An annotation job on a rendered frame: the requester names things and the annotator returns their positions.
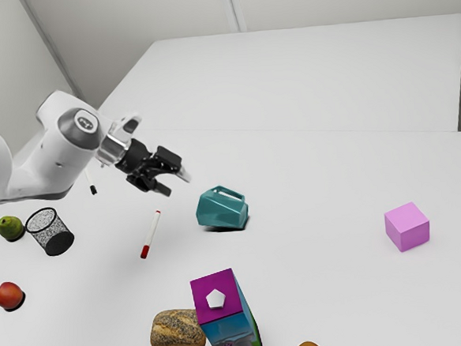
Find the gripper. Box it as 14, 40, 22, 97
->
112, 134, 193, 201

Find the teal faceted mug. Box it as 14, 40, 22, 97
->
193, 183, 251, 235

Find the red capped white marker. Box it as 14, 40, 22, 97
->
137, 209, 166, 260

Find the black capped white marker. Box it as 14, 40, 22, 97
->
84, 167, 99, 197

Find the black mesh pen holder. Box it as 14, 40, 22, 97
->
24, 205, 77, 258

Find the purple topped milk carton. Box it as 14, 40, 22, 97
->
189, 265, 266, 346

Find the seeded bread loaf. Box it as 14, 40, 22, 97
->
148, 307, 208, 346

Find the green pear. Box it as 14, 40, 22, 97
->
0, 214, 25, 242

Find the red apple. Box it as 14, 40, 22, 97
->
0, 280, 26, 312

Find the pink cube block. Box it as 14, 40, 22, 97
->
383, 201, 432, 254

